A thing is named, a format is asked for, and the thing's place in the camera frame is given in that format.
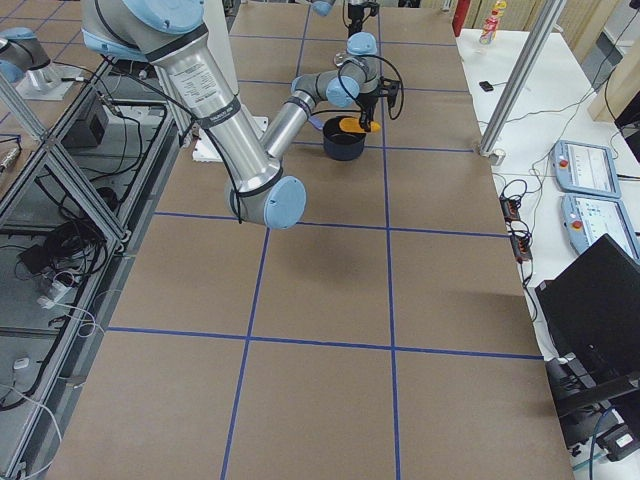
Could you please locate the teach pendant tablet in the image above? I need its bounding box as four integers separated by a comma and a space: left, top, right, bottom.
561, 193, 639, 261
550, 140, 621, 199

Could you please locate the red white plastic bottle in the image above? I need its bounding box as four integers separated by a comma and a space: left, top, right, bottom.
479, 1, 507, 45

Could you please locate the upper teach pendant tablet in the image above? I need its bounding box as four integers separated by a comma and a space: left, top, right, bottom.
550, 140, 621, 199

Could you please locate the aluminium frame rack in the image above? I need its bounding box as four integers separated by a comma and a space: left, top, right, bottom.
1, 63, 180, 479

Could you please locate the dark blue cooking pot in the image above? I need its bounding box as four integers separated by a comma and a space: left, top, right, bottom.
309, 115, 366, 161

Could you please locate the lower teach pendant tablet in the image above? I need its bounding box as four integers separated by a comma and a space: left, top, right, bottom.
561, 193, 639, 261

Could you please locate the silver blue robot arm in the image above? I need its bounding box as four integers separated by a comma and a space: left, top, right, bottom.
311, 0, 380, 36
81, 1, 403, 229

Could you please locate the yellow toy corn cob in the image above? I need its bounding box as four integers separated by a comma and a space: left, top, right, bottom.
338, 116, 381, 134

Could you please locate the black power strip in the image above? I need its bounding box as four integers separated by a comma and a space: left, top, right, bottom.
499, 195, 533, 264

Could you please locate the aluminium frame post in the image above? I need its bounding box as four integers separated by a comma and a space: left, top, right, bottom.
477, 0, 566, 166

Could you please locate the black computer monitor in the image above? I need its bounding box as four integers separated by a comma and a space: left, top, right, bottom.
536, 234, 639, 433

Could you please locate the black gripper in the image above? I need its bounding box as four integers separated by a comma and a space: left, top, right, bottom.
357, 76, 403, 131

